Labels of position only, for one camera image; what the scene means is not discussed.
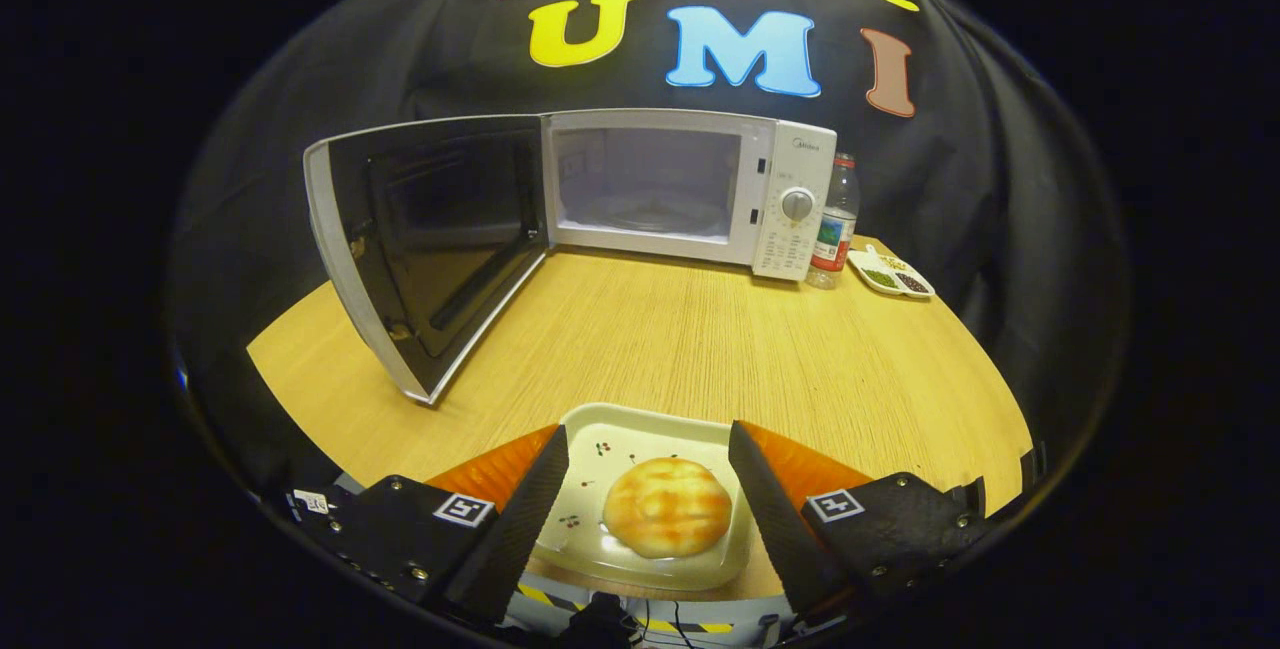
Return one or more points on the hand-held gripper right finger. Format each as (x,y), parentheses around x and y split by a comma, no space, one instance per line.
(775,519)

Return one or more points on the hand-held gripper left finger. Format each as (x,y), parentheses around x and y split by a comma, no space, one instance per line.
(520,529)

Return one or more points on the golden bread bun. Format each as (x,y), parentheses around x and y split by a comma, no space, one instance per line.
(665,507)

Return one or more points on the white microwave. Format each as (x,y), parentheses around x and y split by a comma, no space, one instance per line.
(790,159)

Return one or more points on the cream rectangular tray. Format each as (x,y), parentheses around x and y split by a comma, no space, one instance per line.
(620,434)

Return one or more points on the white divided bean dish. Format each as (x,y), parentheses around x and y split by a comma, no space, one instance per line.
(890,274)

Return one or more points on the clear plastic water bottle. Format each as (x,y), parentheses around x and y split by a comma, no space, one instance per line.
(835,219)

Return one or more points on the black backdrop cloth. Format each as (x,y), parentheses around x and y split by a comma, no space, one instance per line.
(1000,179)

